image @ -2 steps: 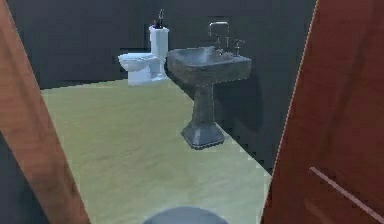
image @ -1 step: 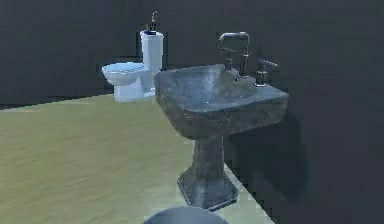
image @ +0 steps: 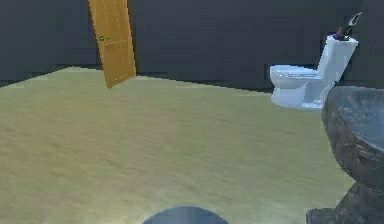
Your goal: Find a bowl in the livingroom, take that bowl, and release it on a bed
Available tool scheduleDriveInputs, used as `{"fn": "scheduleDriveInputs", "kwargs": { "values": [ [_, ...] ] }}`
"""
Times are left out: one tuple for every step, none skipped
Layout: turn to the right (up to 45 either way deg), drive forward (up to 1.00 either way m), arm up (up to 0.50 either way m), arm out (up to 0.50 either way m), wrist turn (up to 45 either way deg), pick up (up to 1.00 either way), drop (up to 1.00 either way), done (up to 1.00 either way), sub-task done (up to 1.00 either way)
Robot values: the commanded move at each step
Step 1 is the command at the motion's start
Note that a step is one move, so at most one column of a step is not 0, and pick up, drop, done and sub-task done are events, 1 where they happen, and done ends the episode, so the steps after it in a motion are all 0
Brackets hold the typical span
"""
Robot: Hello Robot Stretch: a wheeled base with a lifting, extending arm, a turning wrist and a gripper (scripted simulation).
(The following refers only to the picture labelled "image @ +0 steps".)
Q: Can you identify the orange wooden room door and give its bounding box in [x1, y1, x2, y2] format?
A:
[87, 0, 138, 90]

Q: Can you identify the grey round object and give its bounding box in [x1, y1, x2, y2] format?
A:
[142, 205, 230, 224]

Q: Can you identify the white toilet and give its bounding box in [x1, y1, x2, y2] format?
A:
[269, 35, 360, 111]

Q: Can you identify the purple cloth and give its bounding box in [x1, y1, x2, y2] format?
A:
[332, 31, 350, 42]

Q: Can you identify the dark spray bottle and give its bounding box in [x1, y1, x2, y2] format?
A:
[343, 12, 363, 38]

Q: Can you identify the dark stone pedestal sink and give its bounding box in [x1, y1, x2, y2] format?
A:
[305, 85, 384, 224]

